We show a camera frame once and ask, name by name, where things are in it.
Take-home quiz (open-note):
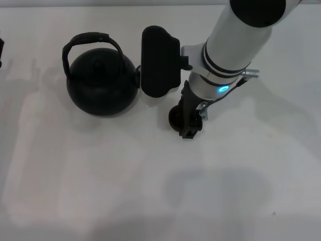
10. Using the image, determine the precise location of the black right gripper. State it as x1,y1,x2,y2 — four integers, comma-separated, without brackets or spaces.
179,80,203,140

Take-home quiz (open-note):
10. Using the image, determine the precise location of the silver metal plug connector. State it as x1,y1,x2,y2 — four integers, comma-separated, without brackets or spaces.
241,68,260,79

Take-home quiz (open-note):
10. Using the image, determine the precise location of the thin black cable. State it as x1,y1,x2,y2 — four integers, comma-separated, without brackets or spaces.
202,79,244,105

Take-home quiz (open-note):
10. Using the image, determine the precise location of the silver metal cable clip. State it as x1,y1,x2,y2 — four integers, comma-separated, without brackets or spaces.
197,101,209,121

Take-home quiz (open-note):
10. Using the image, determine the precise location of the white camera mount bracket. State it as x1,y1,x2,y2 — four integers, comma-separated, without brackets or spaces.
182,42,209,73

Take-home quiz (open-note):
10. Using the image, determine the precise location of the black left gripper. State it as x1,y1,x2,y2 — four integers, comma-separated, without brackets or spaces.
0,37,5,68

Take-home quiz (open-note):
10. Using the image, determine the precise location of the small dark brown teacup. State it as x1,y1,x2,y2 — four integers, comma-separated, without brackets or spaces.
168,105,203,132

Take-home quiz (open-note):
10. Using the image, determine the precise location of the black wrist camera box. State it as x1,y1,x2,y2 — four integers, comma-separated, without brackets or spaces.
140,25,190,106

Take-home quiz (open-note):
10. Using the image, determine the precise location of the black round teapot with handle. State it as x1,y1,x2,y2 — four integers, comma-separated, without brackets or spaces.
61,32,142,117

